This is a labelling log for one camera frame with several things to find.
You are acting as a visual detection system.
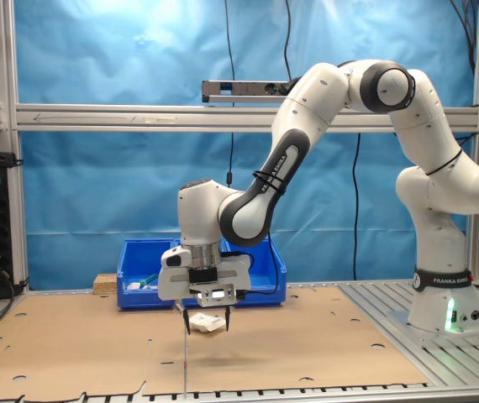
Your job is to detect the white printed gauze packet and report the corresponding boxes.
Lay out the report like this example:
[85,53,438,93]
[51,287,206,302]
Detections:
[189,311,225,335]

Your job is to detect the blue bin holding cotton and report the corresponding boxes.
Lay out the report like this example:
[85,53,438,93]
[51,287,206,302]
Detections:
[220,234,287,307]

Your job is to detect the blue bin holding tubes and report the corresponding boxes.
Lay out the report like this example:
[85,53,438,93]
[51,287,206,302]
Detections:
[117,238,177,311]

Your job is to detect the chipboard wood block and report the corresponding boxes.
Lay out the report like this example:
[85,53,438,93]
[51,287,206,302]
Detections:
[93,273,118,297]

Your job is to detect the brown cardboard sheet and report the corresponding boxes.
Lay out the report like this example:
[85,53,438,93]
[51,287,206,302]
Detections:
[0,291,187,403]
[184,285,429,396]

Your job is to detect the horizontal aluminium beam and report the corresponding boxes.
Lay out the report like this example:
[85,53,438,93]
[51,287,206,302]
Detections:
[14,103,479,133]

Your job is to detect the silver power strip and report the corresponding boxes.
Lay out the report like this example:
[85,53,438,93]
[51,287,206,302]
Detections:
[201,79,296,104]

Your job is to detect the gripper-mounted camera box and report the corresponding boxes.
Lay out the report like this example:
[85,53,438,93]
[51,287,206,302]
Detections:
[187,268,247,306]

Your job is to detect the black hanging cable with ferrite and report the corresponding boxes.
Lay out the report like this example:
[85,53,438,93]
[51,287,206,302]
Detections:
[224,0,237,188]

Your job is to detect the black camera cable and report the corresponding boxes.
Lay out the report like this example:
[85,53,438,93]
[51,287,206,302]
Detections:
[220,149,463,297]

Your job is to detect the long black hanging cable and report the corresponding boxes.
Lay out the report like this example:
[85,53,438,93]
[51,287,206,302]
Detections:
[351,133,361,281]

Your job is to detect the thin black hanging cable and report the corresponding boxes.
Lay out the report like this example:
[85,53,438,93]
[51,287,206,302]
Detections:
[283,0,294,81]

